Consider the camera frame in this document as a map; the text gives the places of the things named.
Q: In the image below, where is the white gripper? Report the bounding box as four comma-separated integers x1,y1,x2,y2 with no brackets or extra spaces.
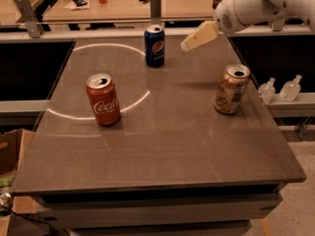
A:
180,0,262,51

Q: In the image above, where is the blue Pepsi can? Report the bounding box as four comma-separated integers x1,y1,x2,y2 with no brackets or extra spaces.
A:
144,25,164,68

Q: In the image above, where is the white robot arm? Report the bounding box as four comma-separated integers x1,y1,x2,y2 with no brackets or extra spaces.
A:
180,0,315,51

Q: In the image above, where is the gold brown soda can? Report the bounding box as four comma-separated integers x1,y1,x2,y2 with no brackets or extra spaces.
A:
214,64,250,114

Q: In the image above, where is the orange Coca-Cola can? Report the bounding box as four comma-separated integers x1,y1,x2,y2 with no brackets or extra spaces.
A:
86,73,121,126

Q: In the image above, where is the clear sanitizer bottle left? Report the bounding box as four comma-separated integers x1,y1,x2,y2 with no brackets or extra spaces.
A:
258,78,276,104

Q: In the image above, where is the clear sanitizer bottle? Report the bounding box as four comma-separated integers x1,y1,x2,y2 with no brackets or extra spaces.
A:
258,78,276,104
280,75,302,101

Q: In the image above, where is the clear sanitizer bottle right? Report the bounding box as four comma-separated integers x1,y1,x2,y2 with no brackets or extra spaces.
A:
280,75,302,101

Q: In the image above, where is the grey table drawer unit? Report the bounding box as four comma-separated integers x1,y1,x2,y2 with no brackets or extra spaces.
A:
37,185,283,229

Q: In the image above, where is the brown cardboard box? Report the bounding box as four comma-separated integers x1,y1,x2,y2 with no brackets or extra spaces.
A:
0,128,40,236

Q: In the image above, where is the grey metal bracket middle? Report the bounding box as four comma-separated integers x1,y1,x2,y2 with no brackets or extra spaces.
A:
150,0,161,25

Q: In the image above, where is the grey metal bracket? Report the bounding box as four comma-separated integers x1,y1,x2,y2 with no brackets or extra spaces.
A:
150,0,161,25
268,19,285,31
14,0,43,38

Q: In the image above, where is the grey metal bracket right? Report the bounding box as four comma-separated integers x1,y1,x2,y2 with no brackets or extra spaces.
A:
268,19,285,31

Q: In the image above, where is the grey metal bracket left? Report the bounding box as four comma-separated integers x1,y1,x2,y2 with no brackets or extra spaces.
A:
14,0,43,38

